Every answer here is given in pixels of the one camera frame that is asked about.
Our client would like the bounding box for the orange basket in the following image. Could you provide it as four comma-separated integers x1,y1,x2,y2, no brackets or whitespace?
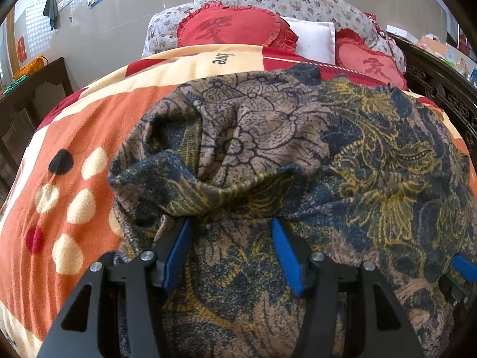
14,55,49,80

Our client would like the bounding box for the dark cloth hanging on wall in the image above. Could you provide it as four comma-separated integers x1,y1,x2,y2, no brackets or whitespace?
43,0,59,31

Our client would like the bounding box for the orange red cream blanket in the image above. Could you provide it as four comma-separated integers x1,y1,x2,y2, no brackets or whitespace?
1,44,476,357

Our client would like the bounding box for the dark carved wooden cabinet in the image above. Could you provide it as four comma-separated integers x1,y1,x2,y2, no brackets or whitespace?
391,35,477,163

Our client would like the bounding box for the small red heart pillow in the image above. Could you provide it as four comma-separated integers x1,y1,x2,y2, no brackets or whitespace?
335,28,408,90

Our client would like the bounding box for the floral grey headboard cushion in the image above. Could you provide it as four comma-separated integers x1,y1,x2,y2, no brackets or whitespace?
142,0,407,73

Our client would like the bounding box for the brown blue floral garment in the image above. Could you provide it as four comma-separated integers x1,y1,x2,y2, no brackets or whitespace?
108,64,476,357

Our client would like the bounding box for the dark wooden side table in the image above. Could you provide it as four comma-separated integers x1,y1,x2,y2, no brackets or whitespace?
1,57,74,202

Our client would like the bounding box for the large red heart pillow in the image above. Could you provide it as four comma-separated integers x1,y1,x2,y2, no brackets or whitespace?
177,2,298,53

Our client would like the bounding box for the white square pillow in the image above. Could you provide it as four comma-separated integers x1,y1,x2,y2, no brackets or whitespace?
283,17,335,65

